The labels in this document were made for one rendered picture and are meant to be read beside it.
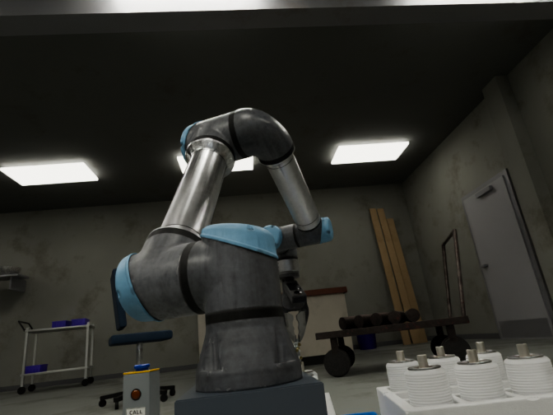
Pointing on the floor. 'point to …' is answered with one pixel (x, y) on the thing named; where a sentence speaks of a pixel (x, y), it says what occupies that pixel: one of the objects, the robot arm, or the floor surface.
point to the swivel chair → (132, 343)
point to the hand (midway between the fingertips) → (297, 338)
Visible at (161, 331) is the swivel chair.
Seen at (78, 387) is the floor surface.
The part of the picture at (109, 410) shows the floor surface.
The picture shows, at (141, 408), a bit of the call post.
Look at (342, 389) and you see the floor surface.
